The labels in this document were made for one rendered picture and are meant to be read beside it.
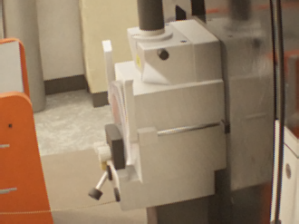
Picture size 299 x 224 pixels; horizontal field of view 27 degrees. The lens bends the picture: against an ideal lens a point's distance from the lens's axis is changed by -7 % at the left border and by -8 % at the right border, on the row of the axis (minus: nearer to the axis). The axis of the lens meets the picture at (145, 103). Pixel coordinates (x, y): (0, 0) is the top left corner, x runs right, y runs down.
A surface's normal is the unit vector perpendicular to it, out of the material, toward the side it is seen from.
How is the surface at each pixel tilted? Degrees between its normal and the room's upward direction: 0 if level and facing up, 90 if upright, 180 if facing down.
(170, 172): 90
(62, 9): 90
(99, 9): 90
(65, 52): 90
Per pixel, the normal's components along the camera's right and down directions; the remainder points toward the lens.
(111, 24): 0.22, 0.34
